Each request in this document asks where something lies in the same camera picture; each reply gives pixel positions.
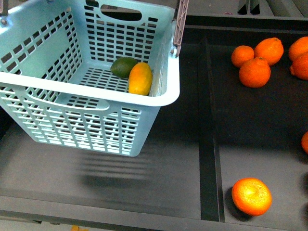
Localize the yellow mango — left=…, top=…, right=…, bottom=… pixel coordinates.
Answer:
left=128, top=62, right=153, bottom=96

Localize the green avocado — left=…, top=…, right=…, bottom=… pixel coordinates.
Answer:
left=110, top=57, right=138, bottom=78

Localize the light blue plastic basket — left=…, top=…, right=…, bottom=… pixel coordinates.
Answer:
left=0, top=0, right=180, bottom=156

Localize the brown basket handle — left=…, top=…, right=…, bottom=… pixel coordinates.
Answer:
left=173, top=0, right=189, bottom=50

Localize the black tray left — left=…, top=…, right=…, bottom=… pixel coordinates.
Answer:
left=0, top=16, right=308, bottom=231

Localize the orange tangerine front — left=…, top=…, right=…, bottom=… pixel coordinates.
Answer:
left=231, top=178, right=272, bottom=216

